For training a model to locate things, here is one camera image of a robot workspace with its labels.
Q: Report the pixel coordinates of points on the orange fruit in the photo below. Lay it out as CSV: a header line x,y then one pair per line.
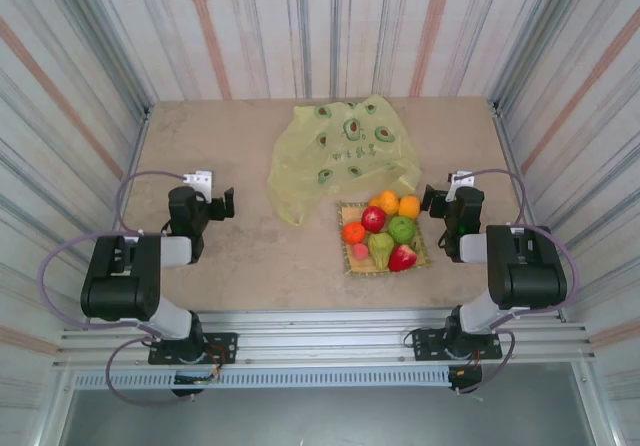
x,y
385,201
410,207

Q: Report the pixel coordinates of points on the bright green custard apple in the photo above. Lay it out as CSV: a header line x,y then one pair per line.
x,y
402,229

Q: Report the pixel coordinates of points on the red apple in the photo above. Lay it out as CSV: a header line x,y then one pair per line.
x,y
373,218

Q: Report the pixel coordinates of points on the red strawberry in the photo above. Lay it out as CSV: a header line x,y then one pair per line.
x,y
401,258

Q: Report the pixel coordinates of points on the dull green pear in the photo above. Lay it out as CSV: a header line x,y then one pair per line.
x,y
381,249

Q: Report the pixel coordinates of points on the red-orange tangerine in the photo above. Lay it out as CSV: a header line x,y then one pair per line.
x,y
353,232

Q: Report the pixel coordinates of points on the small pink peach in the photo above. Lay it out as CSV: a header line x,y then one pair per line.
x,y
360,252

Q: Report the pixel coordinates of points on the yellow-green avocado print plastic bag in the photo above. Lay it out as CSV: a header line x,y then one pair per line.
x,y
320,161

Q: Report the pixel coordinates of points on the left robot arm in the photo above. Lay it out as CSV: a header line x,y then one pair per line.
x,y
120,286

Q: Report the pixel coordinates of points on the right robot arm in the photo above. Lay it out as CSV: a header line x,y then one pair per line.
x,y
530,276

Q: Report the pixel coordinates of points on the woven bamboo tray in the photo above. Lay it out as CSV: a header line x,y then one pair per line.
x,y
360,266

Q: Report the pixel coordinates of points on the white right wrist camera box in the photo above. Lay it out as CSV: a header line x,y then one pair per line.
x,y
462,178

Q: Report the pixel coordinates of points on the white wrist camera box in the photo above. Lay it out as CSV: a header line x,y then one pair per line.
x,y
462,178
200,181

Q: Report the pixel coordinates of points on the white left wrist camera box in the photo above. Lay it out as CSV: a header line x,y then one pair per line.
x,y
200,181

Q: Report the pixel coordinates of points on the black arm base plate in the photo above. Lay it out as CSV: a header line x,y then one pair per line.
x,y
225,346
425,343

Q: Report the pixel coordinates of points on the aluminium mounting rail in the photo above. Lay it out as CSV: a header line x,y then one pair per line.
x,y
325,336

